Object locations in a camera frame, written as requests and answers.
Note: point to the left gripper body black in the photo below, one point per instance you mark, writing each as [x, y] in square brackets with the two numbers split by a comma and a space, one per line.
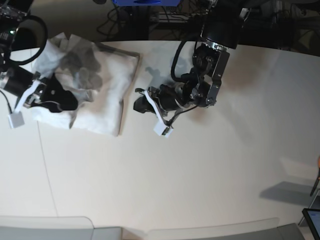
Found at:
[168, 98]

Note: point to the grey chair left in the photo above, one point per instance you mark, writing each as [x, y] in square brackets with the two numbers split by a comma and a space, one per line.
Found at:
[55, 228]

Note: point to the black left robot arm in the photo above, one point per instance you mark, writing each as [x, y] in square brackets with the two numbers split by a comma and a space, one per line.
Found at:
[220, 30]

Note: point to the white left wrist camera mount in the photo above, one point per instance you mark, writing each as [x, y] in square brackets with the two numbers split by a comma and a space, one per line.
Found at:
[162, 127]

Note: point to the white T-shirt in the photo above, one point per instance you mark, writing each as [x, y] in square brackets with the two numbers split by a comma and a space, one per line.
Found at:
[98, 75]

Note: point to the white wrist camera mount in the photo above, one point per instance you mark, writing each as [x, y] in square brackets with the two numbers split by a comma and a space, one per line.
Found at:
[162, 127]
[15, 118]

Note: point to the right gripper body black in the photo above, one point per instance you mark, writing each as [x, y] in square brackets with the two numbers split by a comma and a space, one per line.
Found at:
[37, 91]

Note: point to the black tripod leg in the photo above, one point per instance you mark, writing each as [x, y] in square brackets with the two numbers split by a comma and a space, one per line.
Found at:
[317, 180]

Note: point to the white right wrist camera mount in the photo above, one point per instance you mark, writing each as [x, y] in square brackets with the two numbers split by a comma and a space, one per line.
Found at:
[15, 118]

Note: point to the blue box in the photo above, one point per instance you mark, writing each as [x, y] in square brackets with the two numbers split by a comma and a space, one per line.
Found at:
[166, 3]

